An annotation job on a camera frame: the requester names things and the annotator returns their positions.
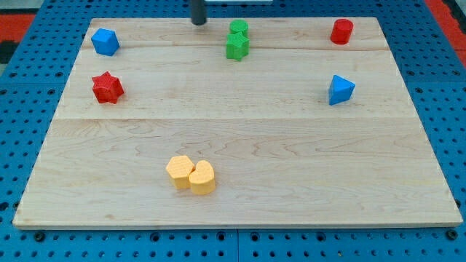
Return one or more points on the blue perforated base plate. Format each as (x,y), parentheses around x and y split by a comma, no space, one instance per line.
(40,43)

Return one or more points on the red cylinder block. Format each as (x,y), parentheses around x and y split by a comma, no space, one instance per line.
(342,31)

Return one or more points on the green star block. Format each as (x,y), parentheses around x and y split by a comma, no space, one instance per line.
(237,46)

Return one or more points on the red star block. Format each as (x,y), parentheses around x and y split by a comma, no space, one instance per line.
(107,88)

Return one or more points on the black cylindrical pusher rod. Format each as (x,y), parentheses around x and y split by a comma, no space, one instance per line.
(198,12)

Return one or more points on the green cylinder block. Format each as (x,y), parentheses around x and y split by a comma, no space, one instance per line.
(239,26)

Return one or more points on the yellow hexagon block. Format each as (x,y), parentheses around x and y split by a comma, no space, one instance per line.
(179,168)

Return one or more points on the light wooden board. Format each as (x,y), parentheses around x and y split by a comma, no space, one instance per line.
(283,157)

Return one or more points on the yellow heart block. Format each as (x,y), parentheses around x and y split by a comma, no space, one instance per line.
(202,179)

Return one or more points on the blue cube block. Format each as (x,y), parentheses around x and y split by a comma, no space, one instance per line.
(105,42)

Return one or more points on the blue triangle block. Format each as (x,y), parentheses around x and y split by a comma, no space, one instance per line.
(340,90)

